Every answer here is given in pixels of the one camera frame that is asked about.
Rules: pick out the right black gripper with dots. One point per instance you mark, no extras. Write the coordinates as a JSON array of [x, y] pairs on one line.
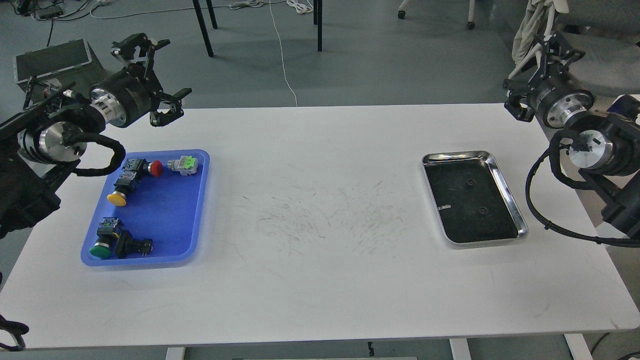
[[559, 95]]

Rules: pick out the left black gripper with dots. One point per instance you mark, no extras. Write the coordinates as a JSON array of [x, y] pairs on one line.
[[124, 97]]

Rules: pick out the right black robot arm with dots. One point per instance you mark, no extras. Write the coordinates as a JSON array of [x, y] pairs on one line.
[[590, 150]]

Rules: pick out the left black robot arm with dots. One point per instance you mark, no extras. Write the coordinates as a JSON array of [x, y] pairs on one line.
[[69, 102]]

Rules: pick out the grey office chair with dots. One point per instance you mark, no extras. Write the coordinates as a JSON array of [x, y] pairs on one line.
[[606, 30]]

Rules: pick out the grey plastic crate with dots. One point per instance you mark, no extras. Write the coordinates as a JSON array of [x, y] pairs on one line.
[[59, 65]]

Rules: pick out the black table leg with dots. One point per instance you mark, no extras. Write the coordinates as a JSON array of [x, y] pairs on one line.
[[202, 25], [318, 22]]

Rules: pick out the blue plastic tray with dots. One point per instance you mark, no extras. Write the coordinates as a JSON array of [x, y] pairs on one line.
[[166, 209]]

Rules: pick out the silver metal tray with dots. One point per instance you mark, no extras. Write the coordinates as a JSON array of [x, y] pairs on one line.
[[446, 174]]

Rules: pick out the black table leg right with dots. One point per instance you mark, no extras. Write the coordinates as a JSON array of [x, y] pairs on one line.
[[318, 22]]

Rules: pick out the red push button switch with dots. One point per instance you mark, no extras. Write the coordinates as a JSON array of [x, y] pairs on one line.
[[144, 167]]

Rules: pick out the grey green switch part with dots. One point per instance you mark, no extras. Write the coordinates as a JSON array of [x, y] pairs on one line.
[[185, 165]]

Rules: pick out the yellow push button switch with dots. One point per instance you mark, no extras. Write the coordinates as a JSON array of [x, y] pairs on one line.
[[127, 182]]

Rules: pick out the green push button switch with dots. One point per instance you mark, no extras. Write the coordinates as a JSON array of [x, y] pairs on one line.
[[108, 233]]

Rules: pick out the black switch part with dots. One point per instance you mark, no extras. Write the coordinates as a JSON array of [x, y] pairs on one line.
[[127, 245]]

